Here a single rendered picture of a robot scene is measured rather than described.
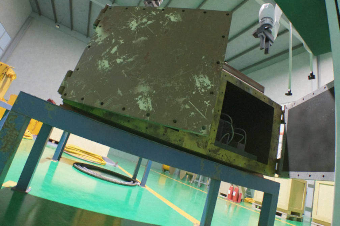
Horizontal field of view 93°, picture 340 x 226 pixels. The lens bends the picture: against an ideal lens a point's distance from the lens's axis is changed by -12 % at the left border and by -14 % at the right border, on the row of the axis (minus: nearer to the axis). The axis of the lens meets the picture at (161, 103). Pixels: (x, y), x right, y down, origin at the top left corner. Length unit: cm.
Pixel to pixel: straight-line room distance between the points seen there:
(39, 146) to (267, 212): 180
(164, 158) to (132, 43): 61
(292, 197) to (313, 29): 539
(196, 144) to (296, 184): 537
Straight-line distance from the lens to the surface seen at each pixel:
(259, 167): 145
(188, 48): 77
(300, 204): 652
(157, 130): 98
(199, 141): 110
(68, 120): 95
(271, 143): 155
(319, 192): 567
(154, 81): 71
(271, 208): 166
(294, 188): 623
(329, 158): 122
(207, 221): 217
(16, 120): 100
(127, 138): 96
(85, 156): 527
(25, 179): 171
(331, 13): 77
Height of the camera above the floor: 53
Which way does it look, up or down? 18 degrees up
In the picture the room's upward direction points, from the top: 18 degrees clockwise
